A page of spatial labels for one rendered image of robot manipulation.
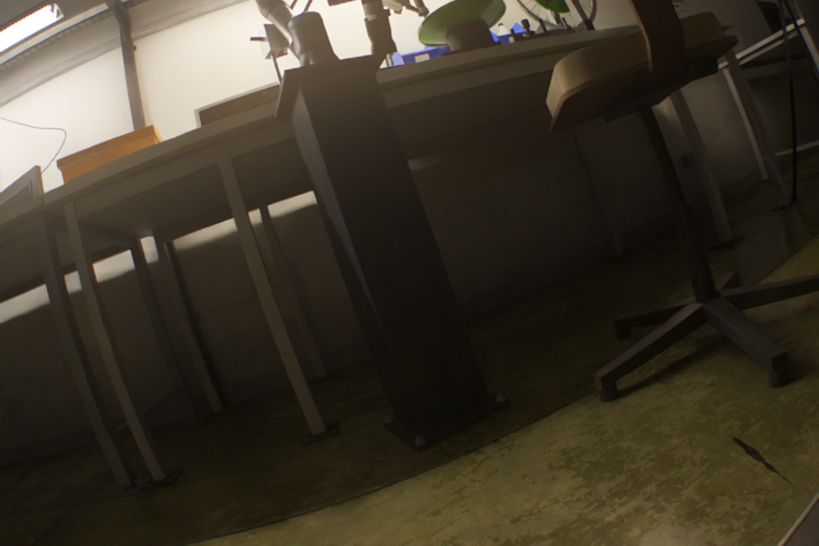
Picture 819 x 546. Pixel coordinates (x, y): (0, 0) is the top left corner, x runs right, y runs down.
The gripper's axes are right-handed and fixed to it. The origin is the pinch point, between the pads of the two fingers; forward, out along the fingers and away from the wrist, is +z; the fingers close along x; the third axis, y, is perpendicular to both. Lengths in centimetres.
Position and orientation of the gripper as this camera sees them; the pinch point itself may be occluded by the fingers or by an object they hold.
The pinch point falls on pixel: (392, 75)
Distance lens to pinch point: 139.7
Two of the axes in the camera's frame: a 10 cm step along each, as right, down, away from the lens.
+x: -9.3, 3.2, -1.8
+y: -3.0, -3.5, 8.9
